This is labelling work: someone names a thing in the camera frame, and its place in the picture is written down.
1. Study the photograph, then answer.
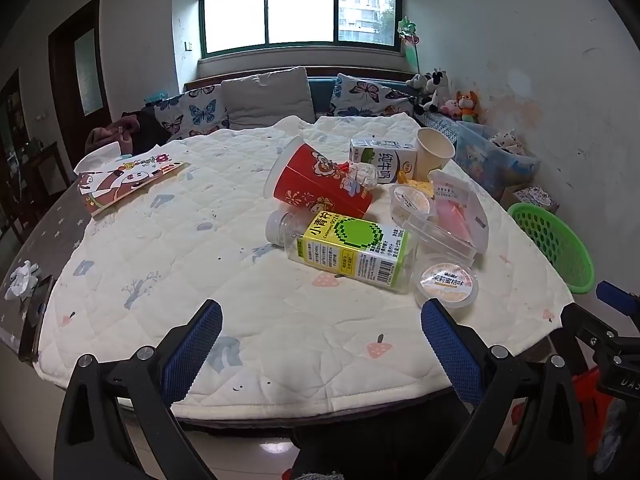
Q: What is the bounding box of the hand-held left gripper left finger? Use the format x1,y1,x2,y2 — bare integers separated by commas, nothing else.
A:
54,299,223,480

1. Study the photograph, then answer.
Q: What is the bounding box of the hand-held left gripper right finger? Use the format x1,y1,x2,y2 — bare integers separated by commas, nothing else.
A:
420,298,588,480

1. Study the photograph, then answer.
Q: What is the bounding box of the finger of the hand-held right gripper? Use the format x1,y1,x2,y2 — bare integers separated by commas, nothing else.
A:
559,304,621,356
596,280,640,317

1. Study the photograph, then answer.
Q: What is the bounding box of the clear jelly cup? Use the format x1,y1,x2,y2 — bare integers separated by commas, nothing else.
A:
389,184,435,226
415,256,480,309

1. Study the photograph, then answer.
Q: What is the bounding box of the green plastic basket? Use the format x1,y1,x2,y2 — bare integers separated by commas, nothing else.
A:
507,202,597,296

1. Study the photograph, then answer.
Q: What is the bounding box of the clear plastic clamshell box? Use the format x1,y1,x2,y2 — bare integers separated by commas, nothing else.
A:
401,169,490,266

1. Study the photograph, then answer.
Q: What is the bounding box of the clear bottle with green label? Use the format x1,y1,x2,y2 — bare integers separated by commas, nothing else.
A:
265,209,420,292

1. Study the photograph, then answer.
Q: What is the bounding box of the orange peel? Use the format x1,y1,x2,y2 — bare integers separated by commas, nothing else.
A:
400,177,435,197

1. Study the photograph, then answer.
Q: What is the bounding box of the white paper ball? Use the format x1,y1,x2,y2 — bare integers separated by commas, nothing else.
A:
340,161,382,193

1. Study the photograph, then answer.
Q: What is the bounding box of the beige paper cup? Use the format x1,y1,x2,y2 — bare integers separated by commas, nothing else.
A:
414,127,457,183

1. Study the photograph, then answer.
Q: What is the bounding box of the white milk carton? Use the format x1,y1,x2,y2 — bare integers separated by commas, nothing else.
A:
349,137,418,186

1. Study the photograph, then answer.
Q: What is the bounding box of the red printed paper cup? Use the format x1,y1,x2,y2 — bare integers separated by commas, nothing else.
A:
263,135,376,220

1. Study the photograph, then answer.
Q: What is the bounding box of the red plastic object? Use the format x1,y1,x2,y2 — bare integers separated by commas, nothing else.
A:
572,367,617,456

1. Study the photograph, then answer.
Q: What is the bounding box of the white quilted blanket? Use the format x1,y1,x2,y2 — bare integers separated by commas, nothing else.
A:
32,115,576,421

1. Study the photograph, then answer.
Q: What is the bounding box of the cardboard box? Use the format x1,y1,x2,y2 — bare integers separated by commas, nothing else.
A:
500,184,561,216

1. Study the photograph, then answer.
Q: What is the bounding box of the clear plastic storage box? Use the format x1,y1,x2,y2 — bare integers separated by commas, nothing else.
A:
452,120,541,196

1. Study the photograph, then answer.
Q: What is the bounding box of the grey star tablecloth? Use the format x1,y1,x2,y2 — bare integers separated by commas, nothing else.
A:
0,185,96,361

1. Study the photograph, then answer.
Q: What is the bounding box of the crumpled white tissue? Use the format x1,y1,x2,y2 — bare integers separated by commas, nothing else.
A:
4,260,41,301

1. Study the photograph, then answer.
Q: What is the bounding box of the spotted white cloth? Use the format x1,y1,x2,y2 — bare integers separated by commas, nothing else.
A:
487,129,526,156

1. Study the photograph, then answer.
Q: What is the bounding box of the cartoon picture book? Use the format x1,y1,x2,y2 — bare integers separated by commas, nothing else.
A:
74,152,191,218

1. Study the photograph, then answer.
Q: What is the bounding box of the black clothing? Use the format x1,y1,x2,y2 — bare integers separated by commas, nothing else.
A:
122,110,171,153

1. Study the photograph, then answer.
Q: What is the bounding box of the dark wooden chair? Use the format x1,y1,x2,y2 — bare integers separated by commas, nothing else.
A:
15,141,73,221

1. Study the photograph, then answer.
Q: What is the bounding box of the butterfly print pillow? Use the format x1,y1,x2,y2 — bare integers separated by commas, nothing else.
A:
152,85,231,141
331,73,416,118

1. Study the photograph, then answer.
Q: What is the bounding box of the orange fox plush toy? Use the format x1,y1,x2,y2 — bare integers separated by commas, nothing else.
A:
456,91,481,123

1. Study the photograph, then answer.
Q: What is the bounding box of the dark wooden cabinet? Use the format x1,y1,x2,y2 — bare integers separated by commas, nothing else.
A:
0,70,31,241

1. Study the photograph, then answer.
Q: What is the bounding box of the grey pillow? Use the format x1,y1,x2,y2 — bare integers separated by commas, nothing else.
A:
220,66,317,131

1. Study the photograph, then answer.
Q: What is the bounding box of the cow plush toy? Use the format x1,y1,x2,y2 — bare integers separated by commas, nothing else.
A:
425,67,453,113

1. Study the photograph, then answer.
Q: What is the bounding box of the dark wooden door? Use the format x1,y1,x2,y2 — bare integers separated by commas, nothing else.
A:
48,0,113,161

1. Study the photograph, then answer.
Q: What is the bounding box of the colourful pinwheel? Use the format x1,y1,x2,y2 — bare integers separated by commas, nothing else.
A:
397,16,423,73

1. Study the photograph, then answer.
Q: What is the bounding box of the window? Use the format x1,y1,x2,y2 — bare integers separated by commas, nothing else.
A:
199,0,403,58

